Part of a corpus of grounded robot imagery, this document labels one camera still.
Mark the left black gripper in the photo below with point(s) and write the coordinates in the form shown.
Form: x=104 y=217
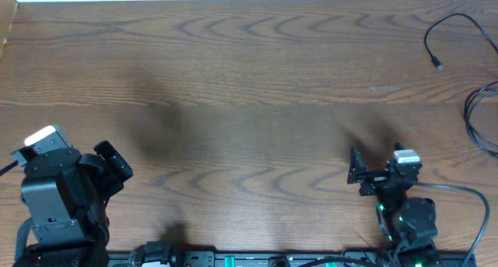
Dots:
x=120 y=170

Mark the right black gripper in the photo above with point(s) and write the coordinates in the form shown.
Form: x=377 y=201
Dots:
x=375 y=180

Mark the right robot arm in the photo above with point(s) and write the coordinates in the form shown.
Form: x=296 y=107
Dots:
x=408 y=223

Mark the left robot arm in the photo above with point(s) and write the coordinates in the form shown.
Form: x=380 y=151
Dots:
x=66 y=193

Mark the cardboard side panel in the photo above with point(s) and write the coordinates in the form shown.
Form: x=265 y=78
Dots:
x=8 y=10

